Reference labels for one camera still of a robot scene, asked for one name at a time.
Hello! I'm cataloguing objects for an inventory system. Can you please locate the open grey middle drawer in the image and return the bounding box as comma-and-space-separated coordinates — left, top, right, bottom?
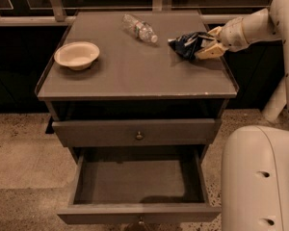
58, 151, 221, 224

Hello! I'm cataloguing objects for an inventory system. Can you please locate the blue chip bag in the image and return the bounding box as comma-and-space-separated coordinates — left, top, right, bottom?
168, 32, 216, 61

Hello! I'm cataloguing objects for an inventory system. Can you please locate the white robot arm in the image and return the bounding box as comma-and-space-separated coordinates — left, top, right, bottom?
195, 0, 289, 231

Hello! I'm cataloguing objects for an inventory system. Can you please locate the brass top drawer knob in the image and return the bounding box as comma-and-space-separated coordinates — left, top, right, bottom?
135, 131, 144, 141

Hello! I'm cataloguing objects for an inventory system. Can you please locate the white pole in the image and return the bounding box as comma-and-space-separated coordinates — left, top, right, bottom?
262, 78, 286, 122

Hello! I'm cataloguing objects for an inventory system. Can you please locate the grey drawer cabinet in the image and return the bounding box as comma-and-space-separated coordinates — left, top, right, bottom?
34, 11, 240, 166

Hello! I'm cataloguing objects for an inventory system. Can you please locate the grey top drawer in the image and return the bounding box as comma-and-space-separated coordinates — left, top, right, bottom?
53, 118, 221, 147

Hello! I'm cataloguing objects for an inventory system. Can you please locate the clear plastic water bottle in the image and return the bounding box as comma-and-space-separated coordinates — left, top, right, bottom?
121, 13, 158, 43

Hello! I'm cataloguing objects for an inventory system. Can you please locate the metal window frame rail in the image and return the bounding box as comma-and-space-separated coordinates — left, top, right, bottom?
0, 0, 289, 28

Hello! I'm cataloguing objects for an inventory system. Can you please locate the white paper bowl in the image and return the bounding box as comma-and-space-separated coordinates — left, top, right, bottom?
54, 41, 100, 70

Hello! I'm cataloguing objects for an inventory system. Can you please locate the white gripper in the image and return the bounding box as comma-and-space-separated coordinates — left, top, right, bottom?
195, 16, 250, 60

